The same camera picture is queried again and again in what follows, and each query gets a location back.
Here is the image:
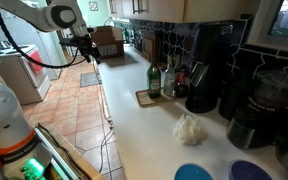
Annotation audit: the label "red towel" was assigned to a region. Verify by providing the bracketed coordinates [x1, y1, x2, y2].
[27, 49, 45, 75]

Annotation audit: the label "dark purple bowl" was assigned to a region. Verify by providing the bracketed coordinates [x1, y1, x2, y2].
[228, 159, 275, 180]

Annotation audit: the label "crumpled white cloth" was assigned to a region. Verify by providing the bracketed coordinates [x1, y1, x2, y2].
[172, 113, 209, 147]

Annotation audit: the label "wooden upper cabinets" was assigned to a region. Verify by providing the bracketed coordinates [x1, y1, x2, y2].
[108, 0, 262, 24]

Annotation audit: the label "thin black power cable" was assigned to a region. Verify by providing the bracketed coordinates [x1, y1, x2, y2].
[37, 123, 92, 180]

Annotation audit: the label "wooden robot platform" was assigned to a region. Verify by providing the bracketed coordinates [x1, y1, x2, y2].
[33, 123, 107, 180]

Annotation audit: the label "thin cable on floor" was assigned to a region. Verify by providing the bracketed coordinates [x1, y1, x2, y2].
[98, 83, 115, 174]

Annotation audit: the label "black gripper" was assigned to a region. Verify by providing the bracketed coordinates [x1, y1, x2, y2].
[59, 33, 102, 65]

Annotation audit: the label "tall black coffee maker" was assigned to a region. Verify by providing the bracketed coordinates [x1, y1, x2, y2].
[184, 22, 236, 114]

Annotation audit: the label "wooden tray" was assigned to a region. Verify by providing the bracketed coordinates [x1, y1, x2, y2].
[135, 88, 186, 108]

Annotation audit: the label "clear glass bottle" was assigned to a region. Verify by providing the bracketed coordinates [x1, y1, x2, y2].
[162, 55, 177, 98]

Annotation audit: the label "large dark wooden cutting board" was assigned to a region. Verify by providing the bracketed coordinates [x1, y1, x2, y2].
[140, 30, 159, 63]

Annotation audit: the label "teal blue bowl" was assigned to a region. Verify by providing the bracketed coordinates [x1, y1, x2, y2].
[173, 162, 215, 180]

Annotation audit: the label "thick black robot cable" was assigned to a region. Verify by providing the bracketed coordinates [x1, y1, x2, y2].
[0, 0, 89, 70]

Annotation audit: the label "white fridge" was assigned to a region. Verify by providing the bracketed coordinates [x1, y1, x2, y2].
[0, 8, 64, 81]

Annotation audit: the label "grey floor mat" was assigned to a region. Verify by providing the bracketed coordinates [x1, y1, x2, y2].
[79, 71, 102, 89]

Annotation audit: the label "framed wall picture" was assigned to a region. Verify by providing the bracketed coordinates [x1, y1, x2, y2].
[88, 0, 99, 12]

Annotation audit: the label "dark bottle with red label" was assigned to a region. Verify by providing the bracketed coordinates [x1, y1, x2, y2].
[174, 62, 189, 99]

